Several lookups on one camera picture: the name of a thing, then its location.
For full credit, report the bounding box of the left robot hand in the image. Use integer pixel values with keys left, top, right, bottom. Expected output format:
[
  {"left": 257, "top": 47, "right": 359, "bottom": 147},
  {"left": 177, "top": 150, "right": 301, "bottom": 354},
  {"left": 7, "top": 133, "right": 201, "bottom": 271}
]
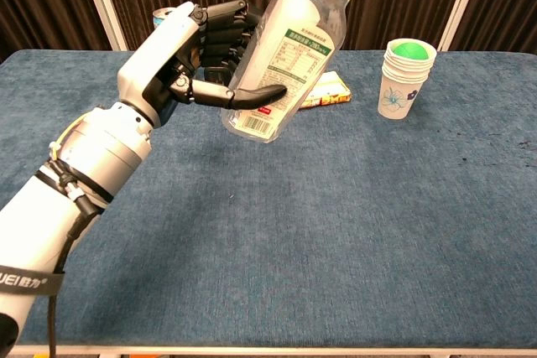
[{"left": 117, "top": 0, "right": 289, "bottom": 128}]

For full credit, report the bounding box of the transparent plastic bottle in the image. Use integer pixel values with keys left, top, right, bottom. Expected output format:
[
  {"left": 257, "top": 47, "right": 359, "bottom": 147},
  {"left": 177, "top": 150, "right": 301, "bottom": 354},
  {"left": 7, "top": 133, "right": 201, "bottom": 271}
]
[{"left": 220, "top": 0, "right": 374, "bottom": 144}]

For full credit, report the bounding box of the light blue drink can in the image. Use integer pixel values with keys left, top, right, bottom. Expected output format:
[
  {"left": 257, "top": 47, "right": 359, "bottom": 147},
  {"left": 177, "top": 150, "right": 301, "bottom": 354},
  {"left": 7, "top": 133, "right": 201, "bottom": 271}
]
[{"left": 151, "top": 8, "right": 178, "bottom": 31}]

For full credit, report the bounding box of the green ball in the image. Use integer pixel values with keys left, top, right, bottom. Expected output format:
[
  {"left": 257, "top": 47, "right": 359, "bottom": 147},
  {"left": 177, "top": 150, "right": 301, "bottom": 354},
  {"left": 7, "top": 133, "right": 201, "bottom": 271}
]
[{"left": 392, "top": 41, "right": 430, "bottom": 61}]

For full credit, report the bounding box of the white paper cup stack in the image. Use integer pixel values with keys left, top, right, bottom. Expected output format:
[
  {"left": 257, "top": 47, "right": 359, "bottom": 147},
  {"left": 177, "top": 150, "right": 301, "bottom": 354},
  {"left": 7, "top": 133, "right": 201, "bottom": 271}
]
[{"left": 377, "top": 38, "right": 438, "bottom": 121}]

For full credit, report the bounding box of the yellow cardboard box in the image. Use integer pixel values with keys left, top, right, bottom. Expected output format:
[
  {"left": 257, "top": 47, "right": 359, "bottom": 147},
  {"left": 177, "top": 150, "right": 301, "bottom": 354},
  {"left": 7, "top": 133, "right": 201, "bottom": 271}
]
[{"left": 298, "top": 70, "right": 352, "bottom": 111}]

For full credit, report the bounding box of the blue table cloth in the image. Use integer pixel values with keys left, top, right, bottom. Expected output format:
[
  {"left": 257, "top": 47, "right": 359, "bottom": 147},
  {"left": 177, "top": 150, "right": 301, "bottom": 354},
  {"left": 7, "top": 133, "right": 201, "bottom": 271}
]
[{"left": 0, "top": 49, "right": 537, "bottom": 349}]

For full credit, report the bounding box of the white frame post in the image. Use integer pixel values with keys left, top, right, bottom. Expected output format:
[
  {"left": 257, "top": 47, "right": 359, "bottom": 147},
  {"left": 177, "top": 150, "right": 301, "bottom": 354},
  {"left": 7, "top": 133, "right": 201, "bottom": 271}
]
[
  {"left": 435, "top": 0, "right": 488, "bottom": 52},
  {"left": 76, "top": 0, "right": 129, "bottom": 52}
]

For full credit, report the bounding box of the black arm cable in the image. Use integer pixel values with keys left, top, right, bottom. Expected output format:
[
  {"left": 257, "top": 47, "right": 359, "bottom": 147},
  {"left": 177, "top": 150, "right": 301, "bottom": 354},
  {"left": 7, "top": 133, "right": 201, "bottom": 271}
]
[{"left": 46, "top": 173, "right": 104, "bottom": 358}]

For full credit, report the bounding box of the black velcro arm strap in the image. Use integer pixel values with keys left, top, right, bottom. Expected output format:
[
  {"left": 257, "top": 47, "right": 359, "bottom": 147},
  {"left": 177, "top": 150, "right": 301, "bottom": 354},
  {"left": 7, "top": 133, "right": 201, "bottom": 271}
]
[{"left": 0, "top": 272, "right": 66, "bottom": 297}]

